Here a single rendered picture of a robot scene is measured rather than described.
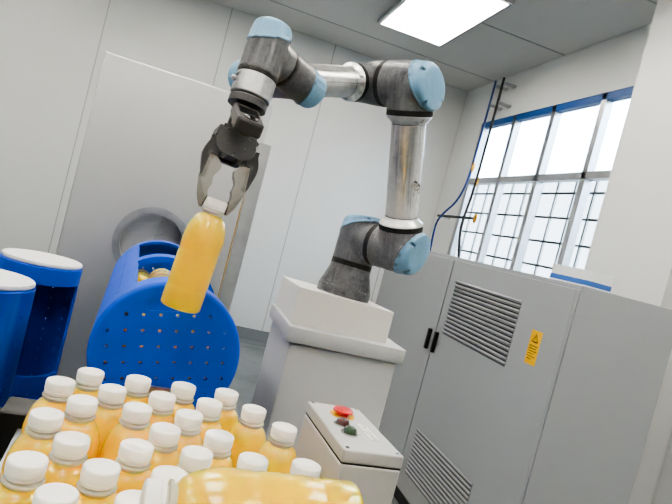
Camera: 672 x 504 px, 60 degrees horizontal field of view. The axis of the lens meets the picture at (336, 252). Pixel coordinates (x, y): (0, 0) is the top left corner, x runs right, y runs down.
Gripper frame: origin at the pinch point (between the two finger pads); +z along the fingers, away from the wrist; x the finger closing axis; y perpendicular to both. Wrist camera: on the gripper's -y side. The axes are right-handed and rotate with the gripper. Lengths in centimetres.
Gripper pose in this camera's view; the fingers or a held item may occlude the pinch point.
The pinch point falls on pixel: (216, 203)
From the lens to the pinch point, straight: 102.8
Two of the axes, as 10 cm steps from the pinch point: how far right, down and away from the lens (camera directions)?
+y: -3.9, 0.0, 9.2
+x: -8.7, -3.2, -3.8
